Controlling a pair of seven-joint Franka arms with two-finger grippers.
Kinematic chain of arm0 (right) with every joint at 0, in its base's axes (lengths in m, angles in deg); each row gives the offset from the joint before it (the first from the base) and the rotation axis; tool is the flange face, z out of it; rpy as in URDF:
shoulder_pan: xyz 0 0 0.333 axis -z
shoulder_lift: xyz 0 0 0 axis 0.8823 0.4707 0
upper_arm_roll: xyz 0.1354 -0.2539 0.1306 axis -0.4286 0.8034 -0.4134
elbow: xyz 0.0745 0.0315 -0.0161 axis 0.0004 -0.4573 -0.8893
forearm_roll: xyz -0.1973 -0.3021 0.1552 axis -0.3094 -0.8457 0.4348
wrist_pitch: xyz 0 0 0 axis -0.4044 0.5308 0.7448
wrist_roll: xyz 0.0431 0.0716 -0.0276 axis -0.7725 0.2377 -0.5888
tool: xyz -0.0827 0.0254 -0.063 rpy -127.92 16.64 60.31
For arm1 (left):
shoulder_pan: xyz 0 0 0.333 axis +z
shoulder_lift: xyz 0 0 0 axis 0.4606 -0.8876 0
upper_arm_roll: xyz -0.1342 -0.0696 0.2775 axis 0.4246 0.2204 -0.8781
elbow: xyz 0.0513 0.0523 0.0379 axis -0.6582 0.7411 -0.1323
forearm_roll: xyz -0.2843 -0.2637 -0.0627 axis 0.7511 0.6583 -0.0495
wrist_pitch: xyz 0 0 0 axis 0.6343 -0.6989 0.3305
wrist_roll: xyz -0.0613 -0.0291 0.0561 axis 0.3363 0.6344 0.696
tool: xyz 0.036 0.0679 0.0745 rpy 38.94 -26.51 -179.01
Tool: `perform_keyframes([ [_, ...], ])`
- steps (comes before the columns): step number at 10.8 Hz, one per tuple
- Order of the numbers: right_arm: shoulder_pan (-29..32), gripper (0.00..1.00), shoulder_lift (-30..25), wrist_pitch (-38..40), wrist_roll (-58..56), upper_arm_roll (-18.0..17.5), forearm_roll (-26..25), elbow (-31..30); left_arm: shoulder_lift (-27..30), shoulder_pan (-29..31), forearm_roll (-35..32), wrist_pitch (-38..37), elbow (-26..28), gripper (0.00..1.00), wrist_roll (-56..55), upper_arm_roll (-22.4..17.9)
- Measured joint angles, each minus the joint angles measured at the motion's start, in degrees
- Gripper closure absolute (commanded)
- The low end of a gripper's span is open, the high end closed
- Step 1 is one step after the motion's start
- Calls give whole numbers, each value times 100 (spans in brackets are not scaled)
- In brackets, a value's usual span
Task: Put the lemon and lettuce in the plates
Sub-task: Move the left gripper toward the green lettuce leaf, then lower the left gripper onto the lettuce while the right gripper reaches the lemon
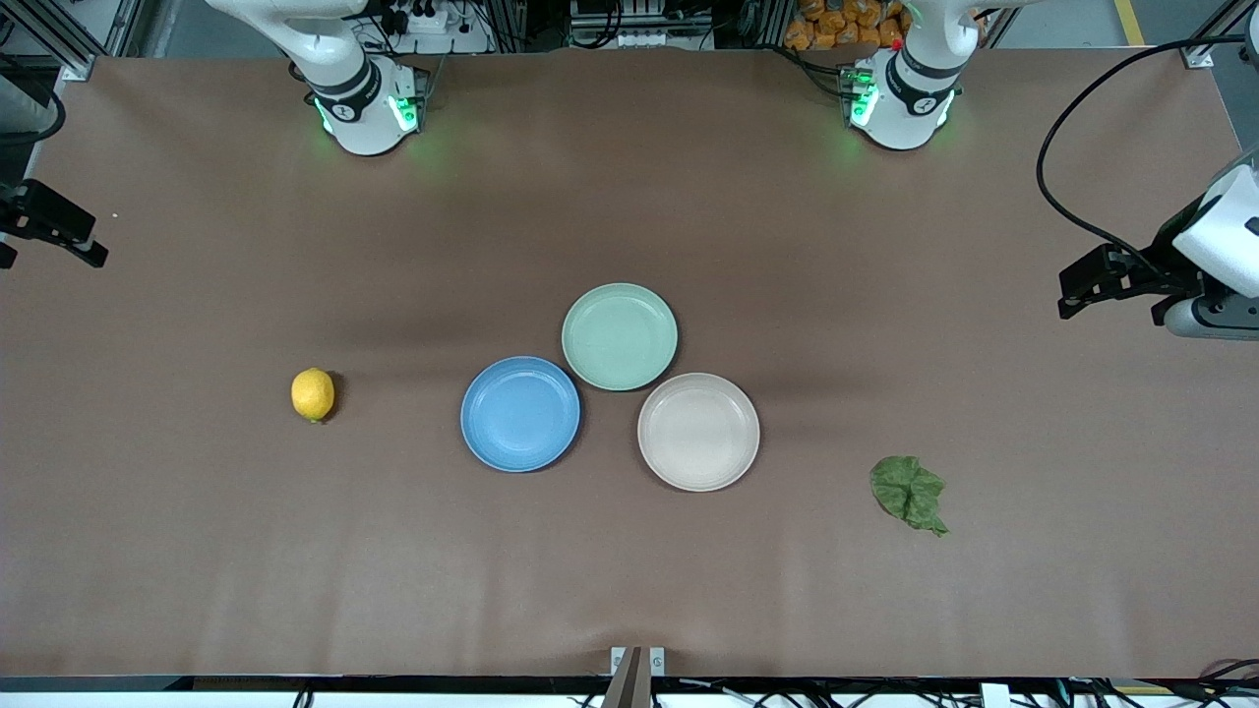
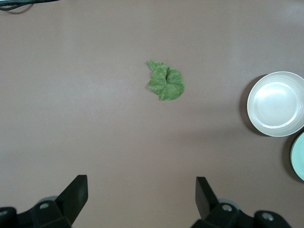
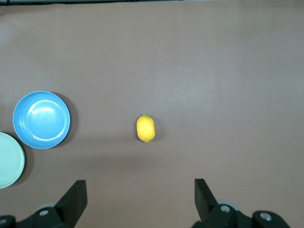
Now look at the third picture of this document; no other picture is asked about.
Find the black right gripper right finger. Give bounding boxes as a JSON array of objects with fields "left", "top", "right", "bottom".
[{"left": 191, "top": 178, "right": 292, "bottom": 228}]

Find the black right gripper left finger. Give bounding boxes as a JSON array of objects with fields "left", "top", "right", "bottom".
[{"left": 0, "top": 180, "right": 88, "bottom": 228}]

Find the yellow lemon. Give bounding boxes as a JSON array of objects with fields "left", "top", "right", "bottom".
[{"left": 136, "top": 114, "right": 156, "bottom": 143}]

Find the pale green plate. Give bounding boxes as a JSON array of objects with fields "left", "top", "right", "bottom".
[{"left": 0, "top": 132, "right": 26, "bottom": 190}]

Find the blue plate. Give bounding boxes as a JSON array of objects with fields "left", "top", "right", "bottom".
[{"left": 12, "top": 91, "right": 71, "bottom": 150}]

